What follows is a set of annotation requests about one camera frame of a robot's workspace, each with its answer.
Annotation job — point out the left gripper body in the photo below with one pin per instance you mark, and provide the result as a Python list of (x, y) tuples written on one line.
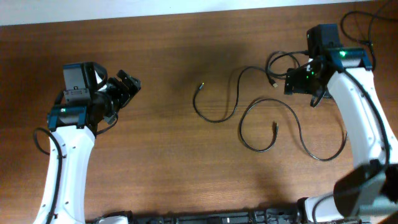
[(117, 95)]

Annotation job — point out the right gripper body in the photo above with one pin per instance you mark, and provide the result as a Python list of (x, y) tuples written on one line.
[(304, 83)]

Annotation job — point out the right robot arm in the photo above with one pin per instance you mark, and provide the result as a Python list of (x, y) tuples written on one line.
[(345, 74)]

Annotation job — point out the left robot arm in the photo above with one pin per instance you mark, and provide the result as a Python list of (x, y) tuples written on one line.
[(89, 97)]

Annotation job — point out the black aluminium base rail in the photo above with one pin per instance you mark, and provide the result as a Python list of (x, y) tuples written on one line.
[(289, 214)]

